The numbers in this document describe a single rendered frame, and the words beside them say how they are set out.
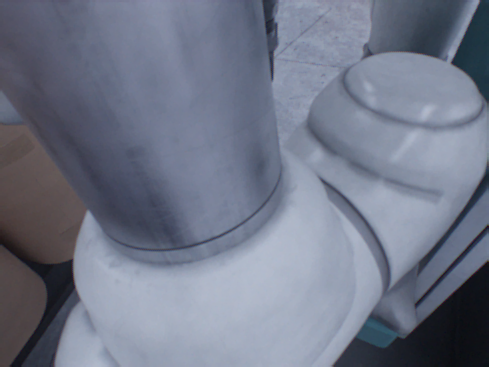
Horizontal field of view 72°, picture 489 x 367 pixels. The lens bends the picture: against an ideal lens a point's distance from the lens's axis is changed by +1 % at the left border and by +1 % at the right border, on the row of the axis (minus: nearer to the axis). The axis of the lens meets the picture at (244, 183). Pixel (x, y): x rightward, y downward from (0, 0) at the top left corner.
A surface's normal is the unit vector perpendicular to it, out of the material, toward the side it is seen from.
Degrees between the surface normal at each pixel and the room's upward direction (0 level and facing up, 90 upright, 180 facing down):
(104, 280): 48
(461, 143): 54
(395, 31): 90
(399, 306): 14
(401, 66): 6
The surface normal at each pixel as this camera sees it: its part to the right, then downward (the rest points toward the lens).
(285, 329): 0.57, 0.43
